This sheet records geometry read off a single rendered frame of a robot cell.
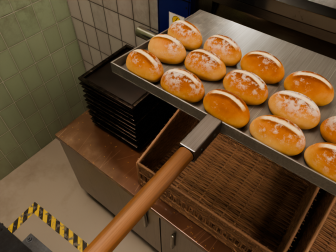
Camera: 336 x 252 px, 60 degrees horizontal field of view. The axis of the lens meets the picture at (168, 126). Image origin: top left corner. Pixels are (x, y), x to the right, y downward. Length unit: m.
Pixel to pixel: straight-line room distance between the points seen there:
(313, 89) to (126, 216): 0.43
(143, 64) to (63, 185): 1.41
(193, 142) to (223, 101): 0.10
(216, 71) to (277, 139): 0.21
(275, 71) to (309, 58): 0.15
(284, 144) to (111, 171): 0.83
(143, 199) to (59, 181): 1.55
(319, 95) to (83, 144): 0.98
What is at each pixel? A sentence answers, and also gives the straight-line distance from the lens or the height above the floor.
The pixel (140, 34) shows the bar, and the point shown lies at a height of 1.16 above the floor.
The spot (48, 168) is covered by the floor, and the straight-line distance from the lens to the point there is 2.04.
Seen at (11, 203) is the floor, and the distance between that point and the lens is 2.00.
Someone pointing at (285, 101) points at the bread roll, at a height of 1.22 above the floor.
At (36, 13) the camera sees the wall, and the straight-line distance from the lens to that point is 1.73.
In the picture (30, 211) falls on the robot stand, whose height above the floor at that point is 0.00.
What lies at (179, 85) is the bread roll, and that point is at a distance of 0.58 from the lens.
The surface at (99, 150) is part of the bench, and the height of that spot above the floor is 0.58.
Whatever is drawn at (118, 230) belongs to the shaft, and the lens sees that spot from 0.43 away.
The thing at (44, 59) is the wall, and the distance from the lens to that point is 1.84.
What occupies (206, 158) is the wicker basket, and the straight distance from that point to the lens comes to 1.24.
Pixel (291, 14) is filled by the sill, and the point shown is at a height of 1.15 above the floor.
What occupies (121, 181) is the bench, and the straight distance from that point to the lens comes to 1.19.
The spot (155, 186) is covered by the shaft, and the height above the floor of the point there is 1.21.
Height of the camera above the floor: 1.60
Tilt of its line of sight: 49 degrees down
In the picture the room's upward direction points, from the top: straight up
